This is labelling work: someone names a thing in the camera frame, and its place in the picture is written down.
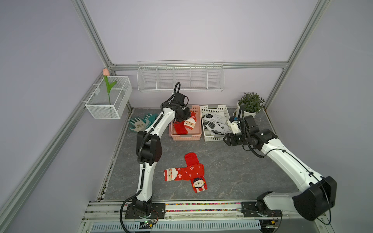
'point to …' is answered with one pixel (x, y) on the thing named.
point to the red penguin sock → (199, 185)
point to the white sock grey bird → (218, 128)
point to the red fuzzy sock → (180, 129)
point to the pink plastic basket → (189, 129)
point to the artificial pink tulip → (109, 86)
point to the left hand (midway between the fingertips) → (191, 116)
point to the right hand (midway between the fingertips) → (227, 137)
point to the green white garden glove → (137, 124)
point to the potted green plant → (250, 104)
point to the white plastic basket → (208, 136)
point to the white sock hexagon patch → (212, 116)
